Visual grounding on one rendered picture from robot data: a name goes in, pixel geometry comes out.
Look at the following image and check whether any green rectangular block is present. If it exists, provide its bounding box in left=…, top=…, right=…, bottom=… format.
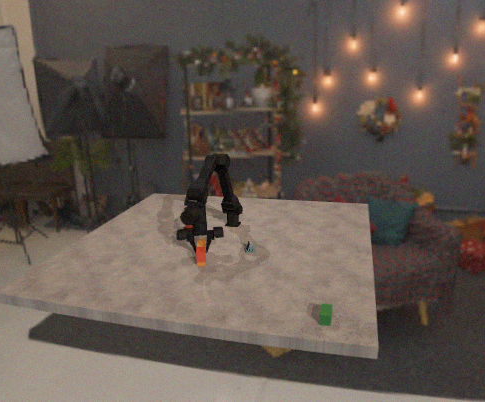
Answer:
left=320, top=304, right=333, bottom=326

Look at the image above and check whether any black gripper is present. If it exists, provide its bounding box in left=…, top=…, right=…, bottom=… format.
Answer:
left=176, top=217, right=224, bottom=253

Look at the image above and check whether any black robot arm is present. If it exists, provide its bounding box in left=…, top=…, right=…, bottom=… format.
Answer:
left=180, top=153, right=243, bottom=227

